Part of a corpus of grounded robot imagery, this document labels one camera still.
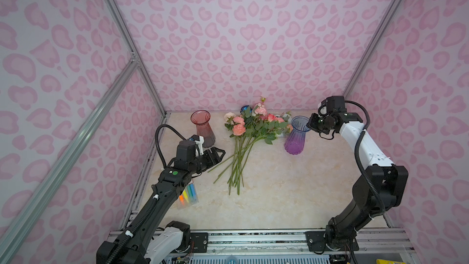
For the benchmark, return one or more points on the pile of pink roses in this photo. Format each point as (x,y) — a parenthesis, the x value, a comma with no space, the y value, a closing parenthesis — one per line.
(265,127)

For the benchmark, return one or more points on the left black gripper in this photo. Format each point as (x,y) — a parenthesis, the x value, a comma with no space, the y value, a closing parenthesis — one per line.
(214,158)

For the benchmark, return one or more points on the blue rose stem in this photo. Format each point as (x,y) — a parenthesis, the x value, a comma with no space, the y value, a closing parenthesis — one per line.
(246,114)

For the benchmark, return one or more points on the pack of coloured markers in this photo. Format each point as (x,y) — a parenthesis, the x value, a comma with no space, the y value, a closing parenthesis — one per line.
(189,196)

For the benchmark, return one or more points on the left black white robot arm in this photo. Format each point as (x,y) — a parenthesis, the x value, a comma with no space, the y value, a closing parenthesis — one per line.
(157,205)

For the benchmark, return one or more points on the diagonal aluminium frame bar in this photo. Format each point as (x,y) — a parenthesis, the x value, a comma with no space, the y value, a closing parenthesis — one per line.
(24,223)

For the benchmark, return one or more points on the pink spray rose stem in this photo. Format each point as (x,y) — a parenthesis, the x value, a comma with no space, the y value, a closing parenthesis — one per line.
(238,134)

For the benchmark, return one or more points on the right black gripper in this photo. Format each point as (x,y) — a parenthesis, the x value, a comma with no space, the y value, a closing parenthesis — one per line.
(312,124)

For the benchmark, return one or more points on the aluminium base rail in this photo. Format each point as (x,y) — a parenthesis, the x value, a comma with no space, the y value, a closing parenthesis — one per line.
(153,246)

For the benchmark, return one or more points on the red glass vase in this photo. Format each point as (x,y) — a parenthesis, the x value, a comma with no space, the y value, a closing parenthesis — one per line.
(201,119)

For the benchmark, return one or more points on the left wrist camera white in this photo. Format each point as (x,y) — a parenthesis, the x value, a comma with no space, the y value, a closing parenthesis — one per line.
(199,140)

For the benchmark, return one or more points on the purple blue glass vase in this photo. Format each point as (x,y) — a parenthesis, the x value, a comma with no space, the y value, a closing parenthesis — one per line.
(295,142)

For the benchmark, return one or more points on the cream peach rose stem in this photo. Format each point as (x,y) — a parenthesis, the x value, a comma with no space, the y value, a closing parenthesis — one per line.
(228,117)

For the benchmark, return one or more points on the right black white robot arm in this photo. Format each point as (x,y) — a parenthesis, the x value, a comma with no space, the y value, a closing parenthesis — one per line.
(381,184)

